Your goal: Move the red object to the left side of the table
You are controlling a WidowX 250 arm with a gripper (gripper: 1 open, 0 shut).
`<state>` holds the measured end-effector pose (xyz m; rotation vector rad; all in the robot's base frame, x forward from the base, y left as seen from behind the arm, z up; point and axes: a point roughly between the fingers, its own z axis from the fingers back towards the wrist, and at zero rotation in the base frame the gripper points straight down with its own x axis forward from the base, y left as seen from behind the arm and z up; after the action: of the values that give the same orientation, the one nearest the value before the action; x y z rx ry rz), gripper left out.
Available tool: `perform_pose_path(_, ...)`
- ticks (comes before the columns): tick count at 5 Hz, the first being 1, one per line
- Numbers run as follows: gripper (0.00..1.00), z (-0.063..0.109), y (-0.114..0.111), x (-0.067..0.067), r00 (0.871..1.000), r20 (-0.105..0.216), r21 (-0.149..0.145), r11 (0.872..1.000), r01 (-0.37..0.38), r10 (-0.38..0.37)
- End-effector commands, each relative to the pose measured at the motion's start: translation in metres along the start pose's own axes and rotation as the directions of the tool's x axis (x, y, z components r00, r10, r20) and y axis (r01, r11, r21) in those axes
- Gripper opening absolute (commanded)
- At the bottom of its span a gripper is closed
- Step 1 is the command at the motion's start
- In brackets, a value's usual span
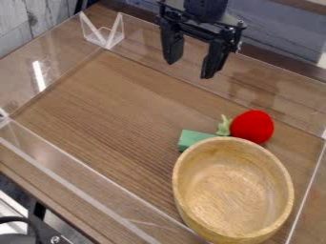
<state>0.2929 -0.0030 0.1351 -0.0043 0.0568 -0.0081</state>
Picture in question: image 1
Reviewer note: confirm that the green foam block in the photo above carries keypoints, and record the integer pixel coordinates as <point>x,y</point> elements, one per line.
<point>189,138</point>

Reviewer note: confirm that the black table frame bracket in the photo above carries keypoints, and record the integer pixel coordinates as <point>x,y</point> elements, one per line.
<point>50,236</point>

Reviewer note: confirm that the red plush strawberry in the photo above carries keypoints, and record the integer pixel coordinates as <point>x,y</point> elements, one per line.
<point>253,125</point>

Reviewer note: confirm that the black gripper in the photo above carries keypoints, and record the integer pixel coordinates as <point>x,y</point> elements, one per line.
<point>204,20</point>

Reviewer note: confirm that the wooden bowl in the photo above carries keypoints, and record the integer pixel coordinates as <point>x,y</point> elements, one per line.
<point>233,191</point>

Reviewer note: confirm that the clear acrylic tray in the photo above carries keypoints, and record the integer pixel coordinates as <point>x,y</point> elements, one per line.
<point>91,119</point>

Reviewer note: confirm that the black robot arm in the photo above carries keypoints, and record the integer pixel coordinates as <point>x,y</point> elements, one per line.
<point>204,20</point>

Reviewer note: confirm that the clear acrylic corner bracket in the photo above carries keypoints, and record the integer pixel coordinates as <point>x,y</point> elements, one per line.
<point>103,37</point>

